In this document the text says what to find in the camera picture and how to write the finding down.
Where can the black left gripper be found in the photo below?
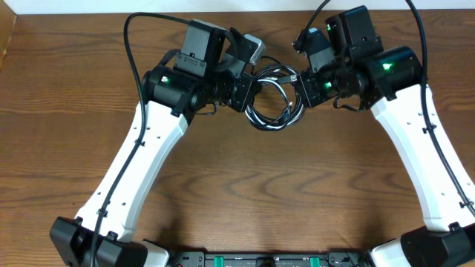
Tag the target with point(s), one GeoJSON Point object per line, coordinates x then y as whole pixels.
{"type": "Point", "coordinates": [243, 92]}

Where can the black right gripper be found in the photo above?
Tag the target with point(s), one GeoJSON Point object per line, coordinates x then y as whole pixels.
{"type": "Point", "coordinates": [305, 86]}

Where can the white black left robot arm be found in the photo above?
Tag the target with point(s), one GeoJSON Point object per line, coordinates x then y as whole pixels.
{"type": "Point", "coordinates": [209, 69]}

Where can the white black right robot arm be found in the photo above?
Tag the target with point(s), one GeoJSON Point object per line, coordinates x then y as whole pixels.
{"type": "Point", "coordinates": [348, 59]}

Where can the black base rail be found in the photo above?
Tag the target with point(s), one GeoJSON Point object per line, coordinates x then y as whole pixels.
{"type": "Point", "coordinates": [208, 259]}

